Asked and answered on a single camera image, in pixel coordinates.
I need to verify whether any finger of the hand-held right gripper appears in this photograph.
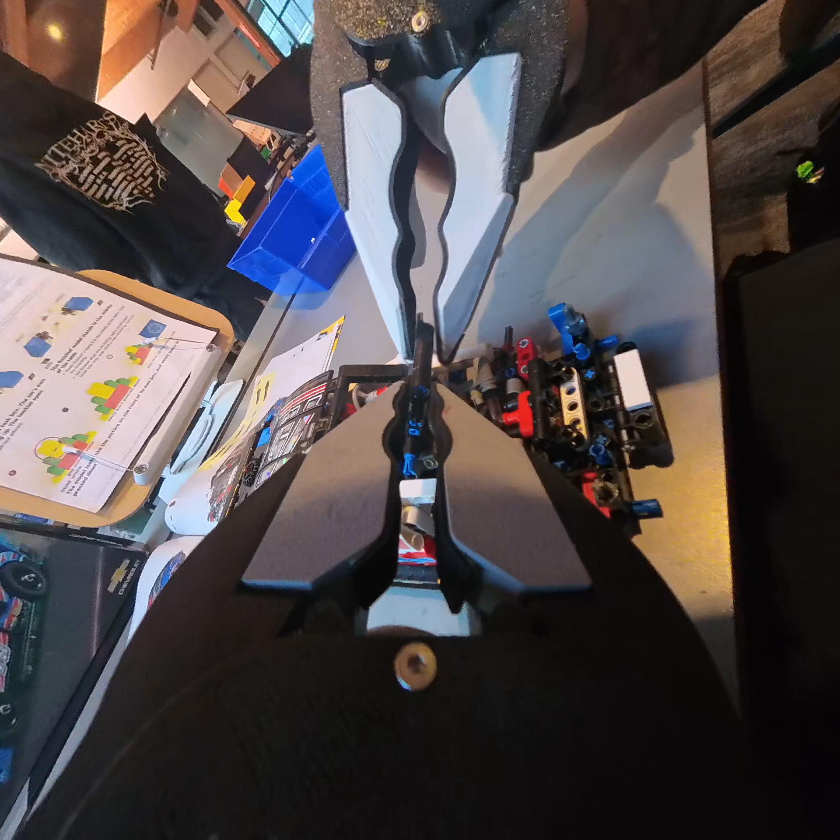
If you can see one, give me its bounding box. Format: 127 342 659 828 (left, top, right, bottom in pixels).
341 77 424 361
432 51 524 363

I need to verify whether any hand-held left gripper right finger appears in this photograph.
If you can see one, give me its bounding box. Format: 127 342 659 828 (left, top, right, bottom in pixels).
433 384 593 595

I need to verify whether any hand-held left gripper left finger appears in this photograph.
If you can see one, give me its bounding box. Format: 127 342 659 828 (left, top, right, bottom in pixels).
241 382 403 587

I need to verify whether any toy brick race car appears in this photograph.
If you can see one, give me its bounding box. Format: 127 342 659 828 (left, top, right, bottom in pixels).
217 302 675 595

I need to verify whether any white instruction booklet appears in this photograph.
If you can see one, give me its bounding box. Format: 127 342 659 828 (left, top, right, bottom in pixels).
131 315 347 621

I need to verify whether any black striped hood panel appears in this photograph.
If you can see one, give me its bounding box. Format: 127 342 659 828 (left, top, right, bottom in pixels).
408 314 435 395

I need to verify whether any grey desk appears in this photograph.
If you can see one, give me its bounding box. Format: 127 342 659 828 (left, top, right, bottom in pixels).
0 62 739 840

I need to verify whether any person's right hand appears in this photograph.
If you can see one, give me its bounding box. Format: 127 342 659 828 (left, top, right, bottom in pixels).
413 134 460 193

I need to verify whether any blue plastic bin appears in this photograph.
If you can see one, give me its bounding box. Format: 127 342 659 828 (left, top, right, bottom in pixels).
226 144 360 311

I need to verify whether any yellow plastic bin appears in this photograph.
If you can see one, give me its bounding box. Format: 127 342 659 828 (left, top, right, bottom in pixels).
220 161 258 224

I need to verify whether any wooden document board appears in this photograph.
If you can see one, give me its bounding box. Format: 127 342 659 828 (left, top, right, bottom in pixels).
0 252 236 530

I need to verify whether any toy car packaging box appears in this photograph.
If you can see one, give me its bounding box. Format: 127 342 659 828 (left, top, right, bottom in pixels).
0 515 149 834

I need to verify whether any printed instruction sheet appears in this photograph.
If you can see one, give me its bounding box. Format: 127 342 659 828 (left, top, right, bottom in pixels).
0 257 221 515

